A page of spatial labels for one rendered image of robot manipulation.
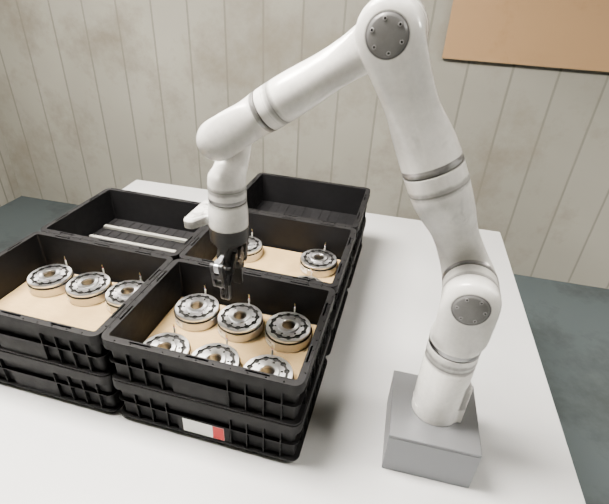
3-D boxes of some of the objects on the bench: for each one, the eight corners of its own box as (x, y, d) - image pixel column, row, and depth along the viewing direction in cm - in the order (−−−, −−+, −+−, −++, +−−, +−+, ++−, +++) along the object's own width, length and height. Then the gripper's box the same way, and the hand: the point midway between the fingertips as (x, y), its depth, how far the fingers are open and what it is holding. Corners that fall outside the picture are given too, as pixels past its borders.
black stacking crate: (184, 328, 119) (180, 293, 113) (117, 418, 94) (107, 379, 88) (58, 299, 127) (47, 265, 121) (-35, 375, 102) (-55, 337, 96)
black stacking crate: (329, 361, 111) (332, 325, 105) (297, 468, 87) (300, 429, 80) (184, 328, 119) (180, 293, 113) (117, 418, 94) (107, 379, 88)
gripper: (231, 243, 76) (234, 316, 85) (261, 207, 89) (261, 274, 97) (191, 236, 78) (199, 308, 86) (226, 202, 90) (229, 268, 99)
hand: (231, 284), depth 91 cm, fingers open, 5 cm apart
